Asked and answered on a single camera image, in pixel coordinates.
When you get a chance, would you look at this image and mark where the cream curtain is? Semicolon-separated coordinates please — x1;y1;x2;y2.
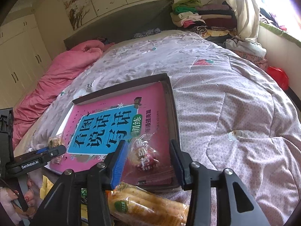
235;0;260;41

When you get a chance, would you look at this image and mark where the pink quilt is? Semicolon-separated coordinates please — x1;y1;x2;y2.
12;40;114;148

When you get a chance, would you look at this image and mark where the pile of folded clothes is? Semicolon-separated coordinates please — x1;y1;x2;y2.
170;0;237;47

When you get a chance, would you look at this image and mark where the orange egg roll pack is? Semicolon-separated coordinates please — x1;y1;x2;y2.
106;182;189;225

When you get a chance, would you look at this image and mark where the dark shallow cardboard tray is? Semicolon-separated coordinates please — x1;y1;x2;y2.
48;73;182;193

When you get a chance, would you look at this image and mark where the yellow Alpenliebe candy bag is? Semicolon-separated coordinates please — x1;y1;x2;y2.
40;176;54;199

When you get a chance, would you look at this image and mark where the lilac patterned duvet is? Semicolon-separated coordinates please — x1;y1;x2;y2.
15;31;300;225

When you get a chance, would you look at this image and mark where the dark green headboard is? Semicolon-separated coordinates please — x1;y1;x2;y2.
64;0;176;50

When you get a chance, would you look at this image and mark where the dark patterned pillow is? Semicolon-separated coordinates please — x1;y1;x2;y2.
133;27;162;39

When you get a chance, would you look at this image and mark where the clear red pastry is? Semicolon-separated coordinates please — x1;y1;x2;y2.
128;133;160;176

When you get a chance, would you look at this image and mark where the person's left hand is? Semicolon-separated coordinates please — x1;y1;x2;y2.
1;175;42;225

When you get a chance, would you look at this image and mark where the pink and blue book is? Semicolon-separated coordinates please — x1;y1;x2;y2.
50;82;176;185

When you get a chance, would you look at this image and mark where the white crumpled cloth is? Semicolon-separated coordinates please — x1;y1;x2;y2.
225;37;267;58

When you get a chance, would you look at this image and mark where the red plastic bag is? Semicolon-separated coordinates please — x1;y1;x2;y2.
267;66;289;91

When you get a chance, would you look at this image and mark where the cream wardrobe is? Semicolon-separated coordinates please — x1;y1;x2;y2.
1;14;52;108

